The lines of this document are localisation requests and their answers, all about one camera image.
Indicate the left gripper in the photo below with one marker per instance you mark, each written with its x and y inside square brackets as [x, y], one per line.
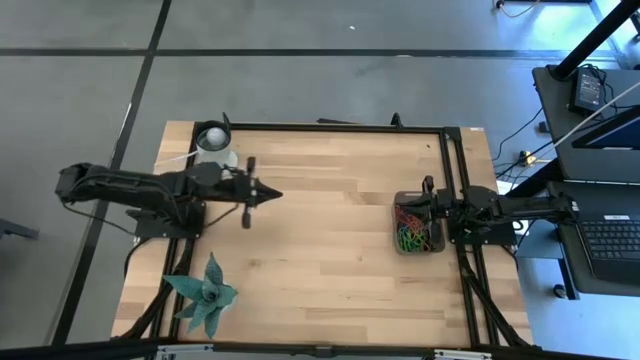
[248, 192]

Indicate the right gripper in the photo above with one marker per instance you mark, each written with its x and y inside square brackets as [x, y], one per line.
[436, 205]

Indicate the red rubber band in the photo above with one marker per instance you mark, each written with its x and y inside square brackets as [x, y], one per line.
[401, 220]

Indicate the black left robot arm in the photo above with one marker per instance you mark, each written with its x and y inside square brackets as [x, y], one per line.
[150, 187]

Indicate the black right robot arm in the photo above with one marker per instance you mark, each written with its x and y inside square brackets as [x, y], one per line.
[510, 207]

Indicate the grey translucent plastic bin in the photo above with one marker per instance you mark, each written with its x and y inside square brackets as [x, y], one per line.
[400, 250]

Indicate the white paper sheet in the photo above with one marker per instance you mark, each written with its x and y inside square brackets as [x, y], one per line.
[505, 186]

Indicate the green artificial plant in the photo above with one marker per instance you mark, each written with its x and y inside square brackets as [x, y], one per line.
[207, 297]

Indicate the yellow floor plug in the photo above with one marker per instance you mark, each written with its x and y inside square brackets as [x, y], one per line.
[525, 159]

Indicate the black side desk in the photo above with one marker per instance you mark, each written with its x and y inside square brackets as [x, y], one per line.
[550, 125]

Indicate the black caster wheel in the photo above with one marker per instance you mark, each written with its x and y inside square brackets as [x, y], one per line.
[560, 290]

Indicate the black laptop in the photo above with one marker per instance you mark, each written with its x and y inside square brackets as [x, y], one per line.
[610, 240]

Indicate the black power adapter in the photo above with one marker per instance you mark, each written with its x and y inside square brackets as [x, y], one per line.
[587, 92]

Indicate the black slanted pole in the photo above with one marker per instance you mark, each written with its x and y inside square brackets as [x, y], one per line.
[595, 37]

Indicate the grey chair leg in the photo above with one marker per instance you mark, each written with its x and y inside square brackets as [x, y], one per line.
[15, 230]

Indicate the black camera rig bar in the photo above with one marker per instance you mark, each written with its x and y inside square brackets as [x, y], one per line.
[320, 352]

